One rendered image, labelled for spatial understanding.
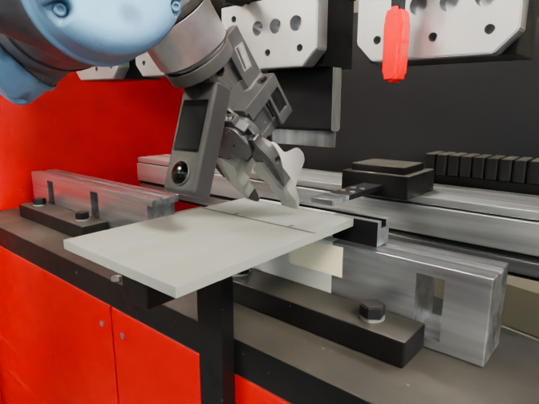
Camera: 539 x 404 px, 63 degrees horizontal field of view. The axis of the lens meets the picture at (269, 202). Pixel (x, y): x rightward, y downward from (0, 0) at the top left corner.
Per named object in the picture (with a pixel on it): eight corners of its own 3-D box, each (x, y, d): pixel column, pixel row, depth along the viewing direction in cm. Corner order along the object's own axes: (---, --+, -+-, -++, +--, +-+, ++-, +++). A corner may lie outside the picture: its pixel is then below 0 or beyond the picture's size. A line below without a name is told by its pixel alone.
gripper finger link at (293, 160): (330, 178, 54) (287, 122, 49) (308, 215, 51) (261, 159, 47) (313, 179, 56) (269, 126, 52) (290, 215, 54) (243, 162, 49)
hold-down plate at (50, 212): (19, 216, 103) (18, 204, 102) (43, 212, 107) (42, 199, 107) (83, 241, 84) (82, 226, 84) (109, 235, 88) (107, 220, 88)
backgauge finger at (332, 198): (287, 206, 65) (287, 172, 64) (370, 182, 84) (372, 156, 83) (359, 220, 58) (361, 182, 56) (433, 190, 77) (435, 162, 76)
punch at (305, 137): (268, 143, 60) (268, 70, 58) (277, 142, 61) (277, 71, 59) (330, 148, 54) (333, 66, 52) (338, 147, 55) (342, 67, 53)
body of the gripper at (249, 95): (297, 115, 51) (250, 19, 43) (259, 169, 47) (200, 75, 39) (248, 114, 55) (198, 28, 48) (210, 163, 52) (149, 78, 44)
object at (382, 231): (250, 218, 64) (249, 198, 63) (264, 215, 66) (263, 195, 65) (376, 247, 51) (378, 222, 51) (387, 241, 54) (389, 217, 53)
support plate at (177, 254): (63, 248, 44) (62, 239, 44) (244, 204, 64) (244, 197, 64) (176, 299, 33) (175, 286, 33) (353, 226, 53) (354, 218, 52)
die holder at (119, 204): (34, 208, 110) (30, 171, 108) (58, 204, 115) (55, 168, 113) (154, 251, 79) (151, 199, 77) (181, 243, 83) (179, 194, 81)
